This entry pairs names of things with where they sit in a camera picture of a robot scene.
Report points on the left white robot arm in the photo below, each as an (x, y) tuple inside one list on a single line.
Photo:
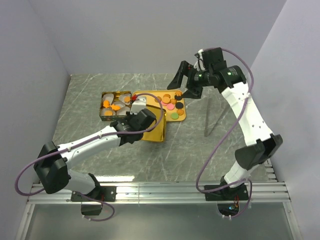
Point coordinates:
[(56, 161)]

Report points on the pink round cookie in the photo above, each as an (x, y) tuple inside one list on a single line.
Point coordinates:
[(170, 106)]

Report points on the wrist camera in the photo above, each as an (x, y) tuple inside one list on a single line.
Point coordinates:
[(199, 65), (138, 103)]

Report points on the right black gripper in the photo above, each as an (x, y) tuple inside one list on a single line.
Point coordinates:
[(184, 69)]

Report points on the aluminium rail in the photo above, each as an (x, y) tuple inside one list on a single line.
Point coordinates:
[(166, 193)]

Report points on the black round cookie lower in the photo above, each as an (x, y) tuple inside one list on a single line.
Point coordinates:
[(179, 105)]

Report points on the brown cookie right edge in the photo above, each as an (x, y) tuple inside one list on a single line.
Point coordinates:
[(180, 112)]

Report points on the metal tongs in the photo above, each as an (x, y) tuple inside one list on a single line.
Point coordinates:
[(212, 120)]

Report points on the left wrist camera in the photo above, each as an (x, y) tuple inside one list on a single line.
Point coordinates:
[(138, 103)]

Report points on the orange flower cookie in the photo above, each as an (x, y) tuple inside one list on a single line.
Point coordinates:
[(127, 99)]

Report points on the green square cookie tin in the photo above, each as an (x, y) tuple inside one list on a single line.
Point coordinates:
[(115, 98)]

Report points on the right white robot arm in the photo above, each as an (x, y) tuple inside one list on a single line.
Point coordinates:
[(212, 70)]

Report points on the yellow serving tray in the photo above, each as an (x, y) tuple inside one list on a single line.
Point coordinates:
[(172, 103)]

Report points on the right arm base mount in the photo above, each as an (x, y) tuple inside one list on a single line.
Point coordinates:
[(234, 201)]

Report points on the green round cookie right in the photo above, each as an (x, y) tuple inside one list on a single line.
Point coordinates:
[(174, 116)]

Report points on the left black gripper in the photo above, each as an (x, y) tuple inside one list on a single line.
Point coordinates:
[(129, 116)]

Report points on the brown round cookie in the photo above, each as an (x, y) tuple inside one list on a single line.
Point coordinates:
[(108, 113)]

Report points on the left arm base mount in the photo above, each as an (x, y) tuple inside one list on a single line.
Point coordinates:
[(92, 203)]

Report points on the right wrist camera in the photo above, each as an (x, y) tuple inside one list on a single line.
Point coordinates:
[(199, 65)]

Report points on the orange fish cookie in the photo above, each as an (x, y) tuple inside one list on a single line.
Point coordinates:
[(115, 107), (106, 104)]

